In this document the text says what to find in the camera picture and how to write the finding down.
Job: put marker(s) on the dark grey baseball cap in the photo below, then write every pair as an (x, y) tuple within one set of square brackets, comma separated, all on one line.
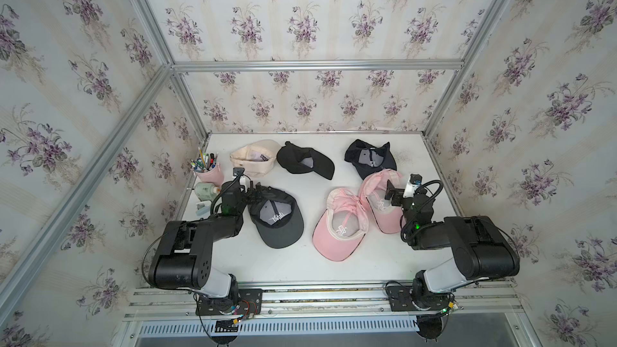
[(276, 216)]

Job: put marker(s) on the black cap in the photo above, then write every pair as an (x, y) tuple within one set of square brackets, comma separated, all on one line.
[(302, 160), (368, 159)]

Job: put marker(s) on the green tape dispenser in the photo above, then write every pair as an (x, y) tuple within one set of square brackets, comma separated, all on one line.
[(206, 191)]

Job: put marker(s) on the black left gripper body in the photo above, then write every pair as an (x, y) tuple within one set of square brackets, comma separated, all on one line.
[(249, 193)]

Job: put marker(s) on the small blue white object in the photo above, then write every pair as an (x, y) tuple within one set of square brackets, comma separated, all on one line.
[(202, 209)]

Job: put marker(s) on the beige cap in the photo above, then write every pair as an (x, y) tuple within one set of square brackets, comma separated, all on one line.
[(257, 159)]

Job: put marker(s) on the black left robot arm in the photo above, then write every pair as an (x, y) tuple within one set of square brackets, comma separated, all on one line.
[(183, 258)]

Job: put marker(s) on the pink cap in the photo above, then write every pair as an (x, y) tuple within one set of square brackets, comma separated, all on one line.
[(342, 227), (372, 194)]

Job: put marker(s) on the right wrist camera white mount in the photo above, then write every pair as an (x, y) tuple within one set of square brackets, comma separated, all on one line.
[(413, 183)]

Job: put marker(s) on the aluminium rail frame front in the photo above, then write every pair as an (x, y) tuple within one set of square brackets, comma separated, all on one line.
[(312, 309)]

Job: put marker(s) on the black cap back middle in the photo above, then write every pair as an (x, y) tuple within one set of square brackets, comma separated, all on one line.
[(302, 160)]

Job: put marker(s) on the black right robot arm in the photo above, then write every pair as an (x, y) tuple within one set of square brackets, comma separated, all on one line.
[(480, 250)]

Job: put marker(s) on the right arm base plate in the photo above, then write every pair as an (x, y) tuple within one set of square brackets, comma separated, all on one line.
[(405, 298)]

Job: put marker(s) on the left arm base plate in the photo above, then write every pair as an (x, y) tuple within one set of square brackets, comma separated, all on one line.
[(243, 303)]

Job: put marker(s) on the pink pen cup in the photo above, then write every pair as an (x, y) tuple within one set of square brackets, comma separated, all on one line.
[(206, 167)]

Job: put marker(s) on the black cap back right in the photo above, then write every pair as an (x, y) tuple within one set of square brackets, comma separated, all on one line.
[(368, 159)]

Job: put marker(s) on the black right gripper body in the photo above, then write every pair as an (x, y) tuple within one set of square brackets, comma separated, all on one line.
[(393, 193)]

